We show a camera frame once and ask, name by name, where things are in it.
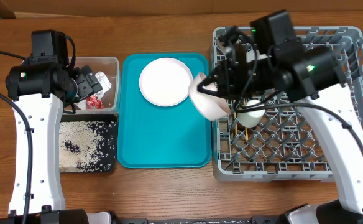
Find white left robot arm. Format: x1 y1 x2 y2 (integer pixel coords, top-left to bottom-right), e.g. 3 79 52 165
0 30 116 223

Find black plastic tray bin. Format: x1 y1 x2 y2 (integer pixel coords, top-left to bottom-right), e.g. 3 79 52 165
58 113 119 174

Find grey dishwasher rack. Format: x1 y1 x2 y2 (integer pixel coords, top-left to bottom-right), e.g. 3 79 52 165
212 26 363 182

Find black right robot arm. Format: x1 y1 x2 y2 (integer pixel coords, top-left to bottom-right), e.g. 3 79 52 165
188 10 363 223

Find clear plastic waste bin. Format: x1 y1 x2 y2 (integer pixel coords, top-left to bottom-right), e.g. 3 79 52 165
75 57 121 116

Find red snack wrapper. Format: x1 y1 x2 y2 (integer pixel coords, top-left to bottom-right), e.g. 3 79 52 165
86 95 104 110

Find teal serving tray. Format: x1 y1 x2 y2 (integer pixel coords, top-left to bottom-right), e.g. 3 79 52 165
117 52 212 169

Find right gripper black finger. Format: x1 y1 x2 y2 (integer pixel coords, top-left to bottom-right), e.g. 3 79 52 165
198 74 217 89
197 85 228 97

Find wooden chopstick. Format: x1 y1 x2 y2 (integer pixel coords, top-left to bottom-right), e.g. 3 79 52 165
232 113 239 136
244 99 249 142

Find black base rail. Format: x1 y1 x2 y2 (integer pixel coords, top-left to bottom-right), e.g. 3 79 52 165
119 215 282 224

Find cream cup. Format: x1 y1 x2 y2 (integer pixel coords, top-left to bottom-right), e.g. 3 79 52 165
237 110 265 128

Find white round plate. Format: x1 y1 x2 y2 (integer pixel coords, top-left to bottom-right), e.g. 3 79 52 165
139 57 193 107

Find spilled rice grains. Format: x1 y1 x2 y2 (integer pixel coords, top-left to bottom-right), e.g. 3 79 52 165
58 120 117 172

